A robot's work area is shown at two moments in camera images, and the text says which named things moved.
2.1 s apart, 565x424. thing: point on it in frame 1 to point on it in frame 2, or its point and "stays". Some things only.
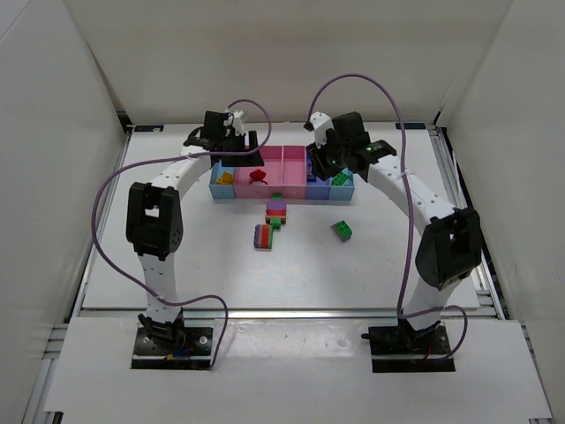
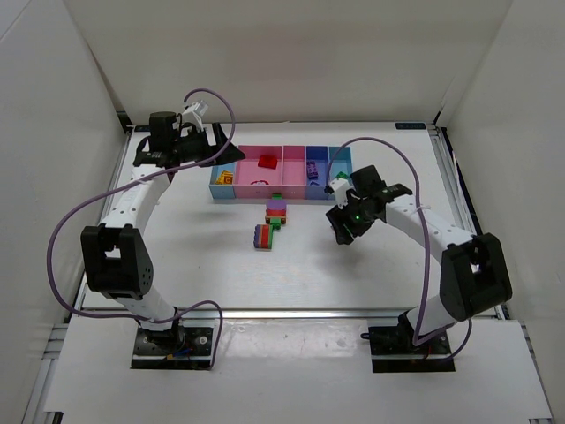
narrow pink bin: [293, 172] stays
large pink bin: [273, 160] stays
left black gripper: [246, 155] to [211, 141]
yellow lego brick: [227, 177] stays
